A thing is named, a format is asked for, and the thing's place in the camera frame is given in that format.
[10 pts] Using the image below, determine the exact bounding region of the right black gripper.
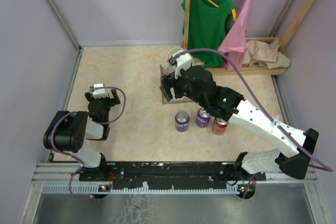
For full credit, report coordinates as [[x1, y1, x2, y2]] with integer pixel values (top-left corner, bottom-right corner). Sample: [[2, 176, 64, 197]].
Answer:
[[160, 66, 206, 108]]

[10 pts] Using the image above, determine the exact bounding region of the canvas tote bag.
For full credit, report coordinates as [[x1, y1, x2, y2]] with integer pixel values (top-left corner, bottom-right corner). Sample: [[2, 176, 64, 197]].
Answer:
[[160, 47, 204, 104]]

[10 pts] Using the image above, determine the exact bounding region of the purple fanta can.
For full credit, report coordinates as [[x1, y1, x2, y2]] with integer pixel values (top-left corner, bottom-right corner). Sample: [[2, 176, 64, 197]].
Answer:
[[175, 111, 190, 132], [196, 108, 211, 128]]

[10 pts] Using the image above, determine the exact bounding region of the red soda can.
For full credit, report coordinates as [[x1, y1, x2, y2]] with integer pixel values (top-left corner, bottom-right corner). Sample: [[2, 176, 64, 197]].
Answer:
[[212, 118, 229, 135]]

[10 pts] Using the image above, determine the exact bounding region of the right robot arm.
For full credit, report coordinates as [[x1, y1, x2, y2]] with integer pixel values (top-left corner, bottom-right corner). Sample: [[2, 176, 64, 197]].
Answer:
[[160, 66, 319, 180]]

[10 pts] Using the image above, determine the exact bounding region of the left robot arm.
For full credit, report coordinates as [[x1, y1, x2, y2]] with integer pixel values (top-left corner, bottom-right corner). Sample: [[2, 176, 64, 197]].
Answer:
[[43, 86, 121, 180]]

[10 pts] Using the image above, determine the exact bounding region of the pink t-shirt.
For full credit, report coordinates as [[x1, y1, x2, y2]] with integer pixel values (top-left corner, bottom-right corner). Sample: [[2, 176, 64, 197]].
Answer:
[[218, 0, 255, 68]]

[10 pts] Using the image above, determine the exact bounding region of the beige crumpled cloth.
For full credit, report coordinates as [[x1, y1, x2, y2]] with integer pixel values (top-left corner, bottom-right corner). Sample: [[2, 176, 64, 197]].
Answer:
[[243, 38, 291, 69]]

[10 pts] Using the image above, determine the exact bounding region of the green tank top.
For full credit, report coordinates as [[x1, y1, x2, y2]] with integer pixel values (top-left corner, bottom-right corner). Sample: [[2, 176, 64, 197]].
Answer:
[[181, 0, 236, 69]]

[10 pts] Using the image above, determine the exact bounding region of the wooden clothes rack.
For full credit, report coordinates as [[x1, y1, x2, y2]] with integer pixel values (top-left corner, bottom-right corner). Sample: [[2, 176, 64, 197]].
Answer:
[[181, 0, 315, 76]]

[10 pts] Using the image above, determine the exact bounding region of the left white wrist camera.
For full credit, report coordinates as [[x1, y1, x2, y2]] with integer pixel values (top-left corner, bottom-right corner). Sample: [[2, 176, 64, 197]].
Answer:
[[89, 83, 109, 99]]

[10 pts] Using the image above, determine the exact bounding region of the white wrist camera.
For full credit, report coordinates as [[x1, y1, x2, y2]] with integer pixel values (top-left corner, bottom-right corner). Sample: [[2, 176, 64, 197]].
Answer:
[[89, 83, 109, 99], [168, 49, 193, 79]]

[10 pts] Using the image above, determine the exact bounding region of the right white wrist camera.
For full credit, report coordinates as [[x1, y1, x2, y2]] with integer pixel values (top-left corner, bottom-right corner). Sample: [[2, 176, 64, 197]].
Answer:
[[168, 49, 193, 79]]

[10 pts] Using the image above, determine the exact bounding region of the black mounting base plate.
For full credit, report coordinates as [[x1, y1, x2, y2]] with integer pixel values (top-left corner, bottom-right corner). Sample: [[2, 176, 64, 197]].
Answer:
[[79, 162, 251, 190]]

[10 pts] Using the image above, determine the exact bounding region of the grey metal corner frame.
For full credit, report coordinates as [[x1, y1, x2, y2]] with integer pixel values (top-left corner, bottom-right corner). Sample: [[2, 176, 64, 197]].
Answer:
[[30, 0, 84, 51]]

